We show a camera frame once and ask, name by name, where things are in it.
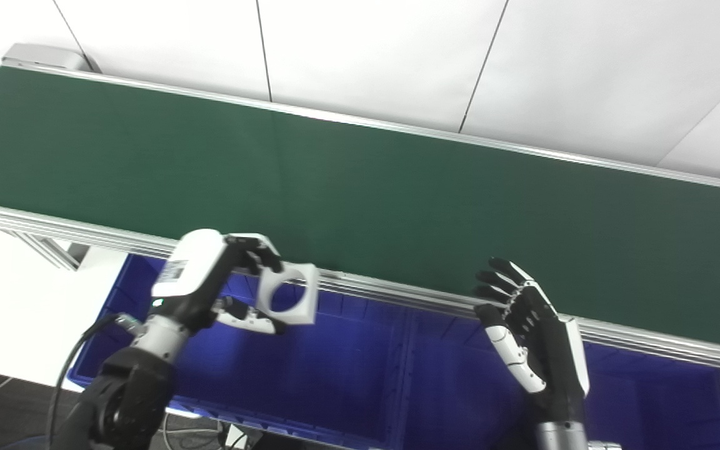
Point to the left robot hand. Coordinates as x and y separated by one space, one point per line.
191 269

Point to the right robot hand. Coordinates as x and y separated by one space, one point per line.
547 350

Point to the white square part with hole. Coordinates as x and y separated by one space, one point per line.
307 294

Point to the blue plastic bin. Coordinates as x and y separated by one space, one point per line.
460 400
310 387

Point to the aluminium conveyor leg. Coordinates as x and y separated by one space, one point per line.
47 250

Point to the green conveyor belt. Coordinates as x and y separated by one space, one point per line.
397 294
397 200

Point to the grey conveyor end housing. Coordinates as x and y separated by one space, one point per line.
41 56

